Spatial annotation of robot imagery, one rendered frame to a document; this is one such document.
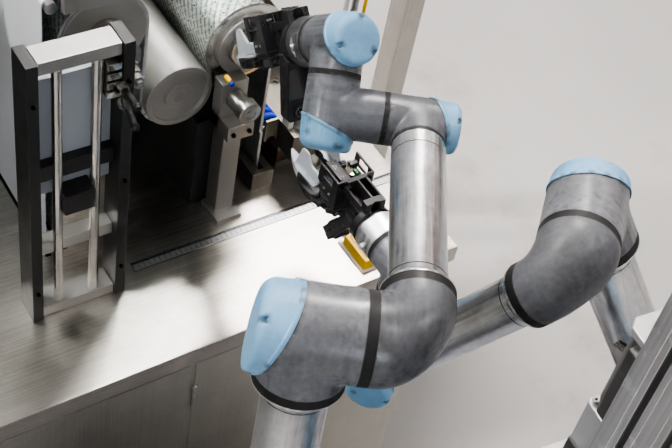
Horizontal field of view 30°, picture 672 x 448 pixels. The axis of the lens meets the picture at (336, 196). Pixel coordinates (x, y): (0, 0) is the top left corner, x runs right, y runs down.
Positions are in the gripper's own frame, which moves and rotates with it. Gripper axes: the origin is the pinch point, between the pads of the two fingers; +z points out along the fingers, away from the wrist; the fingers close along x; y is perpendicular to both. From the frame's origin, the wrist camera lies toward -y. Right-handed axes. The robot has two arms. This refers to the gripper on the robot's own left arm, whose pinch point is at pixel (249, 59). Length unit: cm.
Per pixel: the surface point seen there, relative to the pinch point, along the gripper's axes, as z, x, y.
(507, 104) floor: 137, -151, -48
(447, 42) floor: 162, -150, -27
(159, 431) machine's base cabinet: 22, 24, -61
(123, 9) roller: -4.1, 20.0, 12.5
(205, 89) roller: 8.8, 4.8, -3.5
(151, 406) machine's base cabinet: 16, 26, -54
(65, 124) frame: -6.4, 33.9, -1.2
